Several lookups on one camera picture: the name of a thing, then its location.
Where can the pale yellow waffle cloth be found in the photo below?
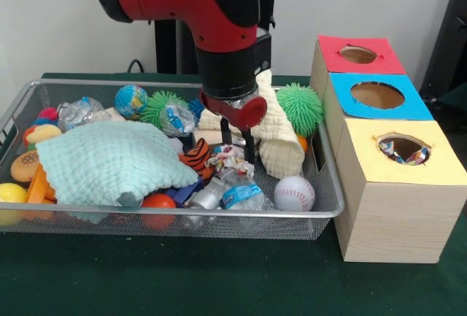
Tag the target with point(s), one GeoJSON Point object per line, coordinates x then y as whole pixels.
{"type": "Point", "coordinates": [281, 137]}

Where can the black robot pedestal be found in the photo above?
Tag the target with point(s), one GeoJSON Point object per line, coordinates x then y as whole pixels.
{"type": "Point", "coordinates": [168, 46]}

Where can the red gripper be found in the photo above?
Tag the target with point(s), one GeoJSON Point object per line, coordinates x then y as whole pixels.
{"type": "Point", "coordinates": [241, 115]}

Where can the colourful polka dot cloth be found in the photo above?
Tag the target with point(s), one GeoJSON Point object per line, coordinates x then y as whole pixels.
{"type": "Point", "coordinates": [416, 157]}

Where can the green spiky rubber ball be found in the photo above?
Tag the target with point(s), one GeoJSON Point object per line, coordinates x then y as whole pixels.
{"type": "Point", "coordinates": [157, 106]}
{"type": "Point", "coordinates": [301, 106]}

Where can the wooden box with three holes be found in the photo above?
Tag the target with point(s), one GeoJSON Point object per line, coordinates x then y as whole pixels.
{"type": "Point", "coordinates": [401, 221]}

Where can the red ball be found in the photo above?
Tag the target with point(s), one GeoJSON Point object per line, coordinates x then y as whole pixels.
{"type": "Point", "coordinates": [158, 201]}

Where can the globe print ball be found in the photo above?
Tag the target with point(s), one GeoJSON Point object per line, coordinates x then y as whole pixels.
{"type": "Point", "coordinates": [131, 100]}

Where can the small colourful patterned cloth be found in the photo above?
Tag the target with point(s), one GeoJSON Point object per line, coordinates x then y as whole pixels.
{"type": "Point", "coordinates": [230, 161]}

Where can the crushed clear water bottle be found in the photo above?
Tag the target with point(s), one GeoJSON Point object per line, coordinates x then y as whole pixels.
{"type": "Point", "coordinates": [241, 195]}

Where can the mint green waffle cloth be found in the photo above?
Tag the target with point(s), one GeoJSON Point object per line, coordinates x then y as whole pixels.
{"type": "Point", "coordinates": [109, 162]}

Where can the white baseball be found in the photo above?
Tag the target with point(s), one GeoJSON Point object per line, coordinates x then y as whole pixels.
{"type": "Point", "coordinates": [295, 192]}

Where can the dark green table cloth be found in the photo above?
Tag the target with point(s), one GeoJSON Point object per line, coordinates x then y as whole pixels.
{"type": "Point", "coordinates": [182, 279]}
{"type": "Point", "coordinates": [456, 106]}

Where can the shallow mesh bin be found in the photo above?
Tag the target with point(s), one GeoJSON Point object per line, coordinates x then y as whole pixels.
{"type": "Point", "coordinates": [219, 226]}

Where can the orange tiger plush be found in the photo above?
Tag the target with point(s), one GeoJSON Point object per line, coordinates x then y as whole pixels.
{"type": "Point", "coordinates": [195, 157]}

